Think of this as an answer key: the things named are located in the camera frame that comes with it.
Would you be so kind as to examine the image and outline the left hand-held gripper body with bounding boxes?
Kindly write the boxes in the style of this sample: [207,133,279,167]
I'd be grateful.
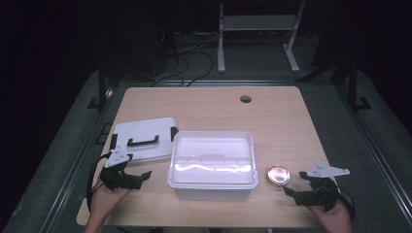
[99,147,144,191]

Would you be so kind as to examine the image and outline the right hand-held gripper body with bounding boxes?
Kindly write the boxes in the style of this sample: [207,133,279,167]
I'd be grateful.
[294,162,351,212]

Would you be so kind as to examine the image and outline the round metal tin can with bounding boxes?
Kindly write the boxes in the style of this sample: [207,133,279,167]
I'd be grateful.
[266,164,292,188]

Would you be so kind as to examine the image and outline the white plastic storage box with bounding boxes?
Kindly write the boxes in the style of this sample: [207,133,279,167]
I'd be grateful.
[166,130,259,203]

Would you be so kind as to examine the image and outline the person's left hand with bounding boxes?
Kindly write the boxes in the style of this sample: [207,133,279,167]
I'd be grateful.
[90,180,131,225]

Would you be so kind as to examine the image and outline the person's right hand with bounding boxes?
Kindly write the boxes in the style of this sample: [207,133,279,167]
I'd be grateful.
[306,197,354,227]

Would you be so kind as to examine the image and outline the white metal stand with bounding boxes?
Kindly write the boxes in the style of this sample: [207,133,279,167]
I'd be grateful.
[217,0,306,74]

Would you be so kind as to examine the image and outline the left hand-held gripper black cable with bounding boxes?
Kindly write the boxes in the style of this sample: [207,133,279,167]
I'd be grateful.
[86,151,112,214]

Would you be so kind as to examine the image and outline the hand-held gripper black cable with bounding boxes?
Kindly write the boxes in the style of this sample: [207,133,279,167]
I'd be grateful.
[336,184,357,224]
[86,151,112,214]

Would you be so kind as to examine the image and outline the right hand-held gripper black cable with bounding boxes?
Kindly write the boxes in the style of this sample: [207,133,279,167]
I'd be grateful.
[336,184,357,224]

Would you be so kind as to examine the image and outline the white lid with black handle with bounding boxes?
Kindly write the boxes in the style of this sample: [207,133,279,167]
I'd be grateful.
[109,116,180,166]

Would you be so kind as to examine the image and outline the black bracket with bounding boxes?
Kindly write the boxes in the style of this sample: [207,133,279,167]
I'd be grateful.
[94,122,114,146]

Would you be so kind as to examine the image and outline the black frame post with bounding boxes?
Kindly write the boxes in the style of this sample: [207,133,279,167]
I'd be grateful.
[86,59,115,112]
[346,59,373,112]

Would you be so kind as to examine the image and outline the black floor cables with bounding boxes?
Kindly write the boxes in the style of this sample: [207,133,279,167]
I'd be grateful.
[149,28,220,88]

